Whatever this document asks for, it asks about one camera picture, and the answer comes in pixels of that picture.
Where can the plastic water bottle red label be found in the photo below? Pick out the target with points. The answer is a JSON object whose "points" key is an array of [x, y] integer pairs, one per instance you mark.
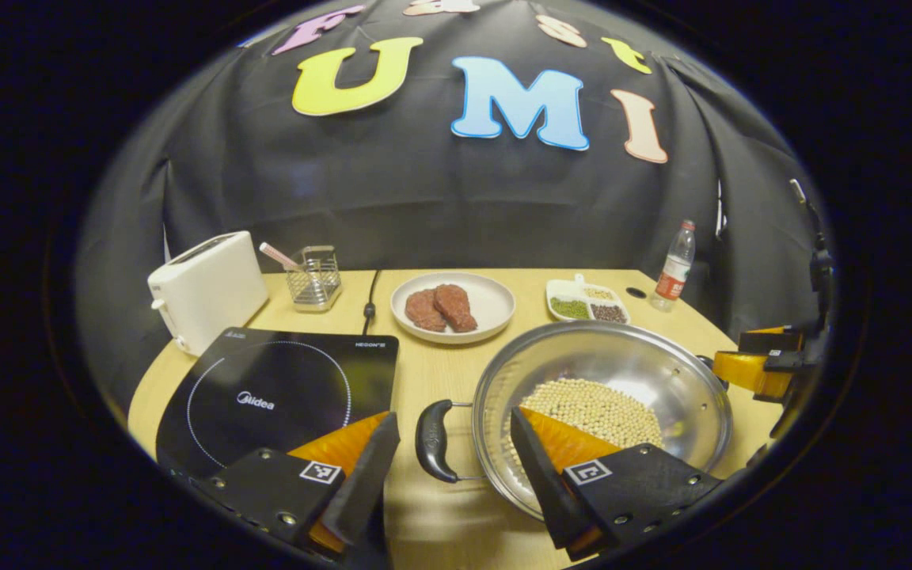
{"points": [[674, 273]]}

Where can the black backdrop cloth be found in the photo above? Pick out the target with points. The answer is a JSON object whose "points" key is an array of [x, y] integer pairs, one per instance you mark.
{"points": [[424, 198]]}

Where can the white divided dish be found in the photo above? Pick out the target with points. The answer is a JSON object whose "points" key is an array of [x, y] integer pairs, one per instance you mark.
{"points": [[563, 286]]}

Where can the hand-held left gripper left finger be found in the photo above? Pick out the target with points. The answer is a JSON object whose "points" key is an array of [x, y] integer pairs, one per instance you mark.
{"points": [[365, 491]]}

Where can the pile of dark red beans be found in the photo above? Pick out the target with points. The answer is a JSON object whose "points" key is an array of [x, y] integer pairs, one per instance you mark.
{"points": [[609, 313]]}

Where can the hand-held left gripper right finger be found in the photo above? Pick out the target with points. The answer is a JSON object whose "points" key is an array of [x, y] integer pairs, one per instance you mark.
{"points": [[539, 483]]}

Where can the small pile of yellow beans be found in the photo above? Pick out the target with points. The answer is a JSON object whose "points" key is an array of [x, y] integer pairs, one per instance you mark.
{"points": [[598, 294]]}

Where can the pile of green beans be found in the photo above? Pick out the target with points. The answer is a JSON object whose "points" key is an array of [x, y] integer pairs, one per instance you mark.
{"points": [[570, 309]]}

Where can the black table grommet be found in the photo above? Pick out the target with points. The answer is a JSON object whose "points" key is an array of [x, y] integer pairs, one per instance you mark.
{"points": [[636, 292]]}

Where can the round white plate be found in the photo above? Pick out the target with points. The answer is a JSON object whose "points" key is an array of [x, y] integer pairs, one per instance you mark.
{"points": [[495, 305]]}

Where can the white toaster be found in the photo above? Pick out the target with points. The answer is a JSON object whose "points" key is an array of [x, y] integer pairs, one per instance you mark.
{"points": [[210, 293]]}

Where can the pile of soybeans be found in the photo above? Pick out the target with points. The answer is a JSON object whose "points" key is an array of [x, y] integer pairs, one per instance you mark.
{"points": [[598, 408]]}

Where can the pink stick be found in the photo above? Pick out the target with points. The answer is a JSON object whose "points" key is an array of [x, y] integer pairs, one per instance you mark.
{"points": [[275, 253]]}

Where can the black induction cooktop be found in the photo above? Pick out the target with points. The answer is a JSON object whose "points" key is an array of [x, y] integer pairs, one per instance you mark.
{"points": [[266, 372]]}

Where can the brown meat piece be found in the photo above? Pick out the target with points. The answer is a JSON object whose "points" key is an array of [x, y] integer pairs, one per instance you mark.
{"points": [[423, 310], [456, 307]]}

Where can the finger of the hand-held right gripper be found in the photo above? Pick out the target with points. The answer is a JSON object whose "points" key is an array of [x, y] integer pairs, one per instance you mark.
{"points": [[745, 372], [773, 340]]}

